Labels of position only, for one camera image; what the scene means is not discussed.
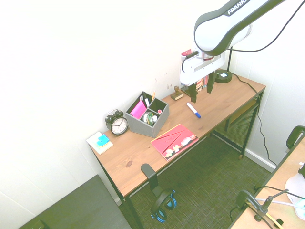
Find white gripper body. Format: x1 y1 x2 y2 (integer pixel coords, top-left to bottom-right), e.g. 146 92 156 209
180 53 226 87

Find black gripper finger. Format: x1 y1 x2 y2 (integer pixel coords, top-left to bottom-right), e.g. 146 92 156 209
189 82 199 104
206 72 216 94

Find white marker with blue cap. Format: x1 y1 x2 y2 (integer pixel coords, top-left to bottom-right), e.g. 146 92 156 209
186 102 202 119

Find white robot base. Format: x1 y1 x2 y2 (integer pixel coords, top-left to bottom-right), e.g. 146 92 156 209
284 161 305 217

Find black desk lamp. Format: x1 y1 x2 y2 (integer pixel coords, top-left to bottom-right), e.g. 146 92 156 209
214 46 234 84

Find wooden rubber stamp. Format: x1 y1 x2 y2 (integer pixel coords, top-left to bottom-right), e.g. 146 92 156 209
170 85 185 101

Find green tape roll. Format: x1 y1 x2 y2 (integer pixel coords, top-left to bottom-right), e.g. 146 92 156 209
142 112 154 125

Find red sushi book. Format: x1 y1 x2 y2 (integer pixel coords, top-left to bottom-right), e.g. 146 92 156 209
150 123 199 162

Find pink sticky notes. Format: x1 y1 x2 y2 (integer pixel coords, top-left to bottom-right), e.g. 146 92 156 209
130 100 147 119

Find grey fabric desk organizer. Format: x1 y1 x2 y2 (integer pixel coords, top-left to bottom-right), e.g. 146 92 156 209
125 91 170 138

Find black twin-bell alarm clock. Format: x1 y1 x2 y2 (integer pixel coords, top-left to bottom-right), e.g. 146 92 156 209
105 109 130 137

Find black headphone hook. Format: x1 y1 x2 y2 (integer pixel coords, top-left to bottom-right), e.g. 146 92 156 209
140 163 165 199

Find black table clamp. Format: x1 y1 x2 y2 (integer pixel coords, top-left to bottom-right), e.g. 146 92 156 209
229 189 268 223
285 125 305 150

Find blue sticky note block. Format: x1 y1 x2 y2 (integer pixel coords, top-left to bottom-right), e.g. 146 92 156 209
95 134 110 147

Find white and yellow notepad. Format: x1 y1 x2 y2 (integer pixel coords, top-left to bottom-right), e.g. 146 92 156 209
86 131 114 155

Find light wooden robot table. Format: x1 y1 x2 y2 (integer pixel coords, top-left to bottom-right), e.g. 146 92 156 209
229 133 305 229

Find black and blue headphones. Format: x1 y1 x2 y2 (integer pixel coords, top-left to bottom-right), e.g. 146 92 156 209
150 188 178 223

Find black lamp power cable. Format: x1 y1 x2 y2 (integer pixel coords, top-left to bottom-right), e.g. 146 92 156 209
231 72 278 167

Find wooden desk with black frame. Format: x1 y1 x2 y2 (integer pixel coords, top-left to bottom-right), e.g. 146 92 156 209
89 71 266 229

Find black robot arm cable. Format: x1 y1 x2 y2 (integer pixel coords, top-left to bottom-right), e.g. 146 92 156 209
231 0 305 52

